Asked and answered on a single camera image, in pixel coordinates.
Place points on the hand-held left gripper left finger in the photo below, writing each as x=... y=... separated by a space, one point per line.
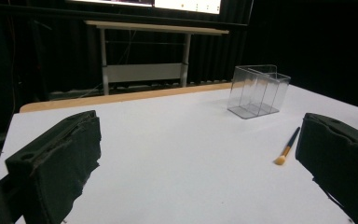
x=56 y=161

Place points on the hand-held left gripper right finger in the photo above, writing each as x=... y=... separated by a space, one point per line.
x=338 y=152

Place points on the clear acrylic organizer box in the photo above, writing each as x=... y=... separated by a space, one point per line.
x=258 y=91

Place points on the black curtain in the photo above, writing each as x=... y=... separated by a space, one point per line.
x=43 y=53

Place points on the white desk with metal legs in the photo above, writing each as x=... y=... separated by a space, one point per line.
x=146 y=62

